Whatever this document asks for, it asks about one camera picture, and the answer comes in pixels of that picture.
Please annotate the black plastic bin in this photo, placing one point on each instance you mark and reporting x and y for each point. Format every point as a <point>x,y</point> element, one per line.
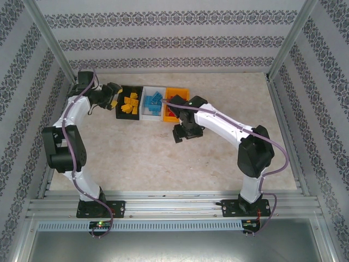
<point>128,116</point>

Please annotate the short aluminium corner post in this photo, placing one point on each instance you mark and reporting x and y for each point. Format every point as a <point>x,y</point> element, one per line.
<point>325,245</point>
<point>26,245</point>

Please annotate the orange plastic bin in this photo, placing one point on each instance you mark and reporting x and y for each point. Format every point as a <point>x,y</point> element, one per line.
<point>178,91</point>

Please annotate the blue lego brick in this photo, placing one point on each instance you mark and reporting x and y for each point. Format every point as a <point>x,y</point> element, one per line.
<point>157,96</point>
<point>152,110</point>
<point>148,100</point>
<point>157,103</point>

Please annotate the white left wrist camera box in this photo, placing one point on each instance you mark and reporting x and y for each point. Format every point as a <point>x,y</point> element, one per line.
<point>99,87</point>

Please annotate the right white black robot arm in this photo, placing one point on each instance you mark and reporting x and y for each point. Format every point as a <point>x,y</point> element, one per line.
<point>218,120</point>

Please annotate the small green circuit board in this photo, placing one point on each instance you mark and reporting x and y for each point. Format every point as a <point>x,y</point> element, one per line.
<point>251,224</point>
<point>105,225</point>

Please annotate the aluminium frame post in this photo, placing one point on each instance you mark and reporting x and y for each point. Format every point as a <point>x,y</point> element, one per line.
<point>51,43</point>
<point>289,43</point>

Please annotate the grey metal sheet panel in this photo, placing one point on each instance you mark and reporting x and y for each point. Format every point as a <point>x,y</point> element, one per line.
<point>174,248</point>

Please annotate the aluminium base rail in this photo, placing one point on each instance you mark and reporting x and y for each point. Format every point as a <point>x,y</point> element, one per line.
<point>174,202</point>

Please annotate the aluminium table side rail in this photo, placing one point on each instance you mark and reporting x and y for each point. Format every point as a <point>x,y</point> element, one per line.
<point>287,136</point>
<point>45,188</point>

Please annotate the white plastic bin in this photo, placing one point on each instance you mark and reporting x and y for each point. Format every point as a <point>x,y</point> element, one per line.
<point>150,117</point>

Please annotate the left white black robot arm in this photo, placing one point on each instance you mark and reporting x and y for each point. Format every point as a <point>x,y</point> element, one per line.
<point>76,109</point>

